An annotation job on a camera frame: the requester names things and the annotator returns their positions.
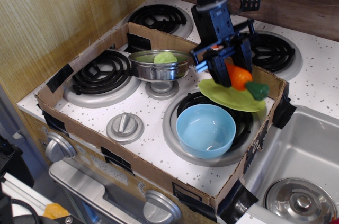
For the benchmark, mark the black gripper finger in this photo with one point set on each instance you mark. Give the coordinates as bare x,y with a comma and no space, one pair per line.
243,55
218,70

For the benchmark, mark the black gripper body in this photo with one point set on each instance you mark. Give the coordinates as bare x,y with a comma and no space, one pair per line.
214,27

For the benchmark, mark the orange toy carrot green stem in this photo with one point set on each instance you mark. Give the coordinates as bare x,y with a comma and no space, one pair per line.
241,79

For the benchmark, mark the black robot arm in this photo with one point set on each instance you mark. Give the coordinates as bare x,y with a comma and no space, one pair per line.
220,39

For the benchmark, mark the green plastic plate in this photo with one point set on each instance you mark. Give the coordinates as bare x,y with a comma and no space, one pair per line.
230,97

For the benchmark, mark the back right coil burner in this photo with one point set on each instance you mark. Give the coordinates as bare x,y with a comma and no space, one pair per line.
277,54

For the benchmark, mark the coil burner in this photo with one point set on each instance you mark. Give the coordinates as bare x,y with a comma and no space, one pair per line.
247,125
277,54
165,18
105,81

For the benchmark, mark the back left coil burner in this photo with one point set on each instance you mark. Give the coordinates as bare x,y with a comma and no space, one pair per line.
165,18

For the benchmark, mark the green toy food piece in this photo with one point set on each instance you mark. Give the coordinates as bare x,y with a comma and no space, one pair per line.
165,57

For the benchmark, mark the small steel pot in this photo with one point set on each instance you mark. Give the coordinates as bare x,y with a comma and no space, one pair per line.
144,68

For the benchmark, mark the middle silver stovetop knob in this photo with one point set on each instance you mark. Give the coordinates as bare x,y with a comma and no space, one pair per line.
163,90

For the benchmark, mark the silver stovetop knob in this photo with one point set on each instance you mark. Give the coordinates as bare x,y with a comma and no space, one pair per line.
125,128
163,90

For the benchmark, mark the front right coil burner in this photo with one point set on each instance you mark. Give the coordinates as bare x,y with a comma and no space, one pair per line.
247,125

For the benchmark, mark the light blue plastic bowl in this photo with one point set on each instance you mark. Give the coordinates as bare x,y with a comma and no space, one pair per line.
205,131

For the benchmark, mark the front silver stovetop knob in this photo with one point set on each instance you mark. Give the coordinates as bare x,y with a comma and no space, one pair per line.
125,128

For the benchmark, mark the front left coil burner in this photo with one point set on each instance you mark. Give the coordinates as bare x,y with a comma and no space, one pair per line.
105,81

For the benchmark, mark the silver sink basin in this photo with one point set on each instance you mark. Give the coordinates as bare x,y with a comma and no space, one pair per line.
306,147

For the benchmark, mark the brown cardboard fence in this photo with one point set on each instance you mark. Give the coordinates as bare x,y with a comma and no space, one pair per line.
149,163

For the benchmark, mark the steel pot lid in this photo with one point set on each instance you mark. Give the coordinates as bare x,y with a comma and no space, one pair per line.
300,201

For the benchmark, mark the right silver oven knob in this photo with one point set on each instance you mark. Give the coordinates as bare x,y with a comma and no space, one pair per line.
160,209

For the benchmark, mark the silver oven knob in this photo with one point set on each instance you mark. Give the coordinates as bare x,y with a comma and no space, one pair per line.
160,209
58,148

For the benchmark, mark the left silver oven knob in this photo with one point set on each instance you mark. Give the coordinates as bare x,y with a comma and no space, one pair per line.
58,148

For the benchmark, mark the yellow sponge piece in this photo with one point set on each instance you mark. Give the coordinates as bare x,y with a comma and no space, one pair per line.
55,211

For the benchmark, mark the silver oven door handle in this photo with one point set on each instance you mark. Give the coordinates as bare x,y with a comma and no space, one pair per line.
87,196

